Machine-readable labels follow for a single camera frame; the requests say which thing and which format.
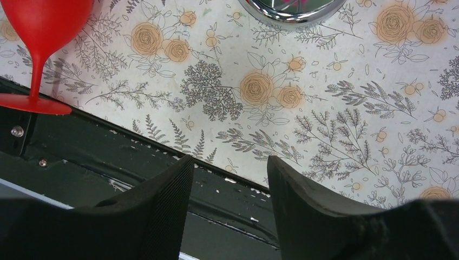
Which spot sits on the chrome wire glass rack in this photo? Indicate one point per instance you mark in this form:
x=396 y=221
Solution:
x=292 y=12

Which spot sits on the red plastic wine glass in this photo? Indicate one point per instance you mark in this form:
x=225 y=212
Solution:
x=44 y=27

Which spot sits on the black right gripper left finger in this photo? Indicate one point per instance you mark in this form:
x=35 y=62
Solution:
x=144 y=222

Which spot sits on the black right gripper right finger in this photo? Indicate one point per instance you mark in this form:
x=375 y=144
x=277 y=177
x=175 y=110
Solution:
x=314 y=222

